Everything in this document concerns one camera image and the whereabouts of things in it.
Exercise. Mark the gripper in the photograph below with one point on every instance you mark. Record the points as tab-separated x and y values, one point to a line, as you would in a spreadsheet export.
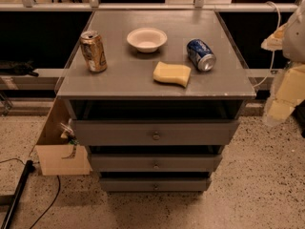
295	40

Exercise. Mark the grey top drawer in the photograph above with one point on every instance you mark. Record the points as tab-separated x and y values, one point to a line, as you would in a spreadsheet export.
153	132

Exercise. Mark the grey drawer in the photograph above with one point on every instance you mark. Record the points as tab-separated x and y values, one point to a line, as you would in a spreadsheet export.
153	132
155	184
155	163

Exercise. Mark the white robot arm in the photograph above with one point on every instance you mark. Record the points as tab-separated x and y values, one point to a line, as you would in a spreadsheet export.
289	38

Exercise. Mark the grey drawer cabinet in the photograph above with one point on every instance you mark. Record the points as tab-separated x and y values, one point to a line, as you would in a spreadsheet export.
126	90

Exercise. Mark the grey middle drawer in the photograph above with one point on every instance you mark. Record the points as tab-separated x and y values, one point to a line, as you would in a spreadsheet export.
155	163

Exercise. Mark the grey bottom drawer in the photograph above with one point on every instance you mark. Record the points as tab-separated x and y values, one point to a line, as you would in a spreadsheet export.
155	184

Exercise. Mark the blue soda can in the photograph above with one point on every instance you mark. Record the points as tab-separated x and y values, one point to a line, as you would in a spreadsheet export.
201	55

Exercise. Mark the yellow sponge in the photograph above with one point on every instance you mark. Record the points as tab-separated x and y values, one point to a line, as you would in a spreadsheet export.
172	73

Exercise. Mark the white bowl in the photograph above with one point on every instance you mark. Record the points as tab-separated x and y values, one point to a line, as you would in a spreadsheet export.
147	40

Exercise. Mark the gold soda can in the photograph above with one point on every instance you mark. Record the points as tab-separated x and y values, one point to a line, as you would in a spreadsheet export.
93	51

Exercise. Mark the crumpled trash in box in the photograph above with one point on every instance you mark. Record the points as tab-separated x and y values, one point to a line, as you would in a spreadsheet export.
69	135

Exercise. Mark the cardboard box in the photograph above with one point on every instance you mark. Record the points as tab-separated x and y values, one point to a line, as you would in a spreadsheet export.
51	147

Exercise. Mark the black metal bar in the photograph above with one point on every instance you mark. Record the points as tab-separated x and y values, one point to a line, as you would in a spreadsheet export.
11	201

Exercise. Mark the black object on shelf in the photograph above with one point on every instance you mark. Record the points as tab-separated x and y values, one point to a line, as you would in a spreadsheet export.
17	68

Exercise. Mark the metal railing frame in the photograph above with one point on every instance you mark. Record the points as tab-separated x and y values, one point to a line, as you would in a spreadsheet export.
89	5

